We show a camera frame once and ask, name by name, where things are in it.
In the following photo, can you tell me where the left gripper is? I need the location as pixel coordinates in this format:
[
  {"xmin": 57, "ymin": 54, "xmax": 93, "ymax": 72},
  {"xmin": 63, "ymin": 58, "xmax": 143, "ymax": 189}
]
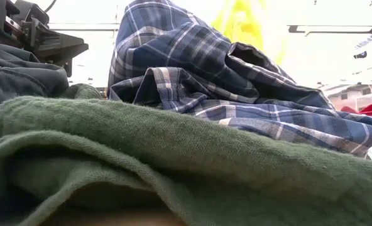
[{"xmin": 0, "ymin": 0, "xmax": 89, "ymax": 78}]

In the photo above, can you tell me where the dark slate grey garment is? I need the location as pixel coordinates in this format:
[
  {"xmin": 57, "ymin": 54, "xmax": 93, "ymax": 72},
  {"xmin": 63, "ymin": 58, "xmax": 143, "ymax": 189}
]
[{"xmin": 0, "ymin": 40, "xmax": 70, "ymax": 112}]

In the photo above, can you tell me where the blue plaid shirt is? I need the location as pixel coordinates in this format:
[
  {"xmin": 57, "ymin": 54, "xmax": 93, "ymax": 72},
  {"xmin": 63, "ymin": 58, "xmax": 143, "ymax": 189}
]
[{"xmin": 107, "ymin": 0, "xmax": 372, "ymax": 158}]

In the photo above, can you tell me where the dark green sweater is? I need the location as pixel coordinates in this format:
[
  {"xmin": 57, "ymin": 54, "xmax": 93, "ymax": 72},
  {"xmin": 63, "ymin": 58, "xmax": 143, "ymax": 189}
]
[{"xmin": 0, "ymin": 83, "xmax": 372, "ymax": 226}]

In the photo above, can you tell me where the yellow translucent object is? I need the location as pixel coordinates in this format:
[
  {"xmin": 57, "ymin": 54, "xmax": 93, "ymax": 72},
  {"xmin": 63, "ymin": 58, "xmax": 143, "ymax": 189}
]
[{"xmin": 211, "ymin": 0, "xmax": 287, "ymax": 65}]

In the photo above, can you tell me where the black overhead frame bar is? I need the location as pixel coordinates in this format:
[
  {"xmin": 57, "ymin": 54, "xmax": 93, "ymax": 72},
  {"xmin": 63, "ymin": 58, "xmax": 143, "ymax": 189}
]
[{"xmin": 47, "ymin": 22, "xmax": 372, "ymax": 35}]

